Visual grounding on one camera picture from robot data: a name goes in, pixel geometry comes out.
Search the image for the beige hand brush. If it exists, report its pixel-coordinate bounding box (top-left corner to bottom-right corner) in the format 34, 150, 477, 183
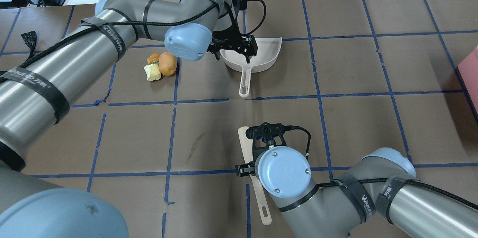
237, 126, 273, 226

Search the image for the beige plastic dustpan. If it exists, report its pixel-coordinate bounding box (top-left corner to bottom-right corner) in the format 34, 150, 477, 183
220, 37, 282, 98

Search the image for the round orange bread bun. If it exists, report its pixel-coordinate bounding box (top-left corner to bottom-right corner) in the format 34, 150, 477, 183
158, 51, 178, 76

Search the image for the orange yellow bread piece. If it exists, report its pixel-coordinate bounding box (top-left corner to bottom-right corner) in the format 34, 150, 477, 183
147, 53, 161, 64

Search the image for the bin with black bag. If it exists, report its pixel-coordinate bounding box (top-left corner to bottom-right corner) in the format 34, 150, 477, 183
21, 31, 37, 59

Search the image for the pink box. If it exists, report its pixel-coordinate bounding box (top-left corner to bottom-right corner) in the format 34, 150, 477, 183
458, 46, 478, 112

